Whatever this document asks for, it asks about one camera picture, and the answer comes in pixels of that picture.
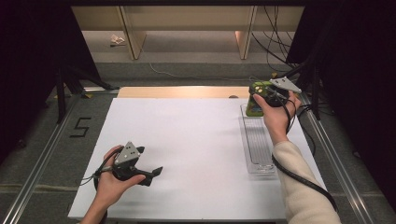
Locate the black metal stand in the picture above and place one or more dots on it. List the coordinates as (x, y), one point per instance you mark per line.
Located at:
(316, 102)
(60, 93)

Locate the wooden table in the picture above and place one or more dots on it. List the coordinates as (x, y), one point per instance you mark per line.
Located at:
(186, 92)

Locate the person's right hand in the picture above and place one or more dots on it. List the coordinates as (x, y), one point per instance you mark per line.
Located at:
(277, 119)

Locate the white board sheet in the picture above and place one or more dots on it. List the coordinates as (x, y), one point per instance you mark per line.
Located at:
(193, 155)

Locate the person's left hand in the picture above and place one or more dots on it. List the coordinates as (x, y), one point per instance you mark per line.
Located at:
(109, 189)

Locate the crumpled paper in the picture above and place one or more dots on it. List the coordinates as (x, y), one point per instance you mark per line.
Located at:
(117, 39)

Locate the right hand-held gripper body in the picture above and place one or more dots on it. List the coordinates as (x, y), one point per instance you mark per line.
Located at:
(285, 84)

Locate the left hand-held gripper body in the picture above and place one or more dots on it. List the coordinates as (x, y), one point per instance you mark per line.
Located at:
(126, 155)

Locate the black curtain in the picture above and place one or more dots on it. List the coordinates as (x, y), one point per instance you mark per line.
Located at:
(361, 77)
(28, 62)

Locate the light wooden shelf unit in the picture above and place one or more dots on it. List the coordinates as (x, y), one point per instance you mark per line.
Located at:
(186, 18)

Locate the metal floor rail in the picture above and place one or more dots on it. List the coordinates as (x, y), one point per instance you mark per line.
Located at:
(339, 174)
(37, 174)

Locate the clear plastic tray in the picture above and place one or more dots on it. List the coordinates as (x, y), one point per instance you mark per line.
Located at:
(258, 143)

